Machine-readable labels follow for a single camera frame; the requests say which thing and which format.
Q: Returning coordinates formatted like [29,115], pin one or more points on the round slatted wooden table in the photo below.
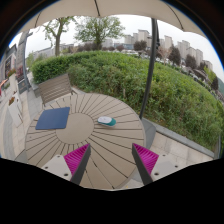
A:
[111,163]

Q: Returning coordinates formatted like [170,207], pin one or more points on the white teal computer mouse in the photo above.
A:
[108,121]

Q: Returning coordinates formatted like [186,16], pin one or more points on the slatted wooden chair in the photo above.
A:
[55,88]

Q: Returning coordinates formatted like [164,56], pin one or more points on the beige patio umbrella canopy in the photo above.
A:
[157,9]

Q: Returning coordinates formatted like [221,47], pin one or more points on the blue mouse pad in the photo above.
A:
[53,119]

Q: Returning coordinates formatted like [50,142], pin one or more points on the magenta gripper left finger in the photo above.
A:
[70,167]

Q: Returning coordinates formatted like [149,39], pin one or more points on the umbrella base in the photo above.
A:
[150,131]

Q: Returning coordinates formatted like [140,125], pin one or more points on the dark umbrella pole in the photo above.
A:
[151,66]

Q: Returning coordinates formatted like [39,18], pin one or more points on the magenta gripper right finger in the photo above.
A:
[152,166]

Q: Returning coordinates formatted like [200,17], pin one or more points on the green hedge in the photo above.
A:
[175,100]

